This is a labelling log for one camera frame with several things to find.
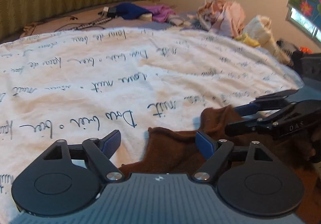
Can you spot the cream puffy quilt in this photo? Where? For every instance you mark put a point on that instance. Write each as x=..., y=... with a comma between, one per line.
x=259, y=29

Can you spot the brown knit sweater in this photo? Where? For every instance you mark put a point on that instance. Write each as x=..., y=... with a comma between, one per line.
x=255, y=168

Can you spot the dark clothes pile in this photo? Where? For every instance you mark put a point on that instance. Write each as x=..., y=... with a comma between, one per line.
x=289, y=48

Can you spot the purple garment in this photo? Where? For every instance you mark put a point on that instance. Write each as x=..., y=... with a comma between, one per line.
x=160, y=13

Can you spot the window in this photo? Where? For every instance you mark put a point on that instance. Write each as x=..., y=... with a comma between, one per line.
x=303, y=24

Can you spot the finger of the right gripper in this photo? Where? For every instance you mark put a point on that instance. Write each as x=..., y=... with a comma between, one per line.
x=275, y=101
x=280, y=123

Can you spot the yellow cloth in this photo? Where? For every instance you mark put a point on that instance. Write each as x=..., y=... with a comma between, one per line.
x=247, y=40

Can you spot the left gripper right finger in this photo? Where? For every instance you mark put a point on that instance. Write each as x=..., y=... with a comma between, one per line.
x=216, y=154

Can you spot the pink clothes pile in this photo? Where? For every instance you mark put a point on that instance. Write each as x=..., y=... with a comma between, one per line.
x=222, y=17

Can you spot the blue garment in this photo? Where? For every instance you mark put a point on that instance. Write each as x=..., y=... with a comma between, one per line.
x=129, y=11

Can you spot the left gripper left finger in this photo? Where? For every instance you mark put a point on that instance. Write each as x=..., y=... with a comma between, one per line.
x=99, y=152

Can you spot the white script-print bed sheet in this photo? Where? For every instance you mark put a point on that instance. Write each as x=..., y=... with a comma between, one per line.
x=75, y=85

